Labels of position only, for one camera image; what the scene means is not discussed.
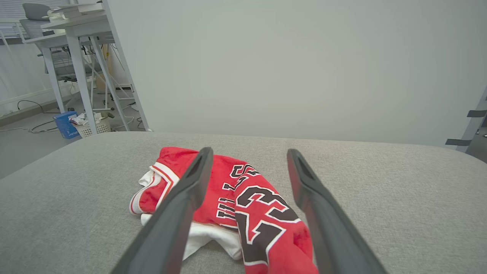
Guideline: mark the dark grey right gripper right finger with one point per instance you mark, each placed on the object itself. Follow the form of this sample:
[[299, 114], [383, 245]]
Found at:
[[327, 220]]

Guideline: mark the blue cardboard box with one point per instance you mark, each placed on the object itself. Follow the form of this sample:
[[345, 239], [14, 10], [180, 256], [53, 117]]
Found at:
[[66, 125]]

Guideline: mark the grey office chair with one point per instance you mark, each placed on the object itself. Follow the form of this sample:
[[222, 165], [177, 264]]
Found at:
[[49, 42]]

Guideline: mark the white partition panel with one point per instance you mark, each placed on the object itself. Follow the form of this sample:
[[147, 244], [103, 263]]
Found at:
[[296, 68]]

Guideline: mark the white woven waste basket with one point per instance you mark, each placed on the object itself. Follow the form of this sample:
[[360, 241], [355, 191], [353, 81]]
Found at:
[[93, 125]]

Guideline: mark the red basketball jersey with print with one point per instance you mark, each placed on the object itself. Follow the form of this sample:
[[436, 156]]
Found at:
[[243, 205]]

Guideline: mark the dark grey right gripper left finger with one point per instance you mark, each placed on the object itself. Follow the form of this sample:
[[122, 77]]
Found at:
[[179, 213]]

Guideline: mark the white desk with metal legs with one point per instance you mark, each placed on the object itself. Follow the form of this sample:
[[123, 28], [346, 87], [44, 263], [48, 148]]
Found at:
[[80, 45]]

